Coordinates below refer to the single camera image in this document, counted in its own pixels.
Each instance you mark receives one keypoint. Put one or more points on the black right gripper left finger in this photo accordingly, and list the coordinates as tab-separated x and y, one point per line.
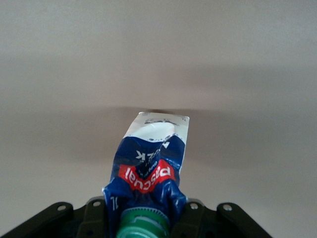
81	220

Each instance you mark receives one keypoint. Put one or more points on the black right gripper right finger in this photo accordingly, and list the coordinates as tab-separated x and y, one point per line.
210	223

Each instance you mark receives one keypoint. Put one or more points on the blue milk carton green cap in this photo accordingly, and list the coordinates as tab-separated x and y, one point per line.
146	173

